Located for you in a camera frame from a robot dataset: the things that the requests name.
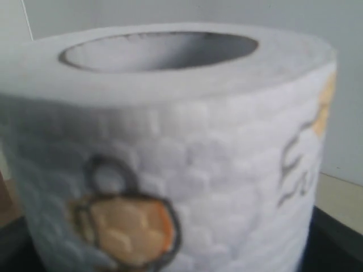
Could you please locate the white printed paper towel roll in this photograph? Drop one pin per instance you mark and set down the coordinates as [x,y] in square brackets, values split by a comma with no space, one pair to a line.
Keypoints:
[167,147]

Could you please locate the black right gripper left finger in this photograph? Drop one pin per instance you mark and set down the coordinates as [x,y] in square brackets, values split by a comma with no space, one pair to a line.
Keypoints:
[17,250]

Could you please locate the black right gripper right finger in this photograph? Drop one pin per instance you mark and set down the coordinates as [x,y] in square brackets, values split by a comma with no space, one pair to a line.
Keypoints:
[331,246]

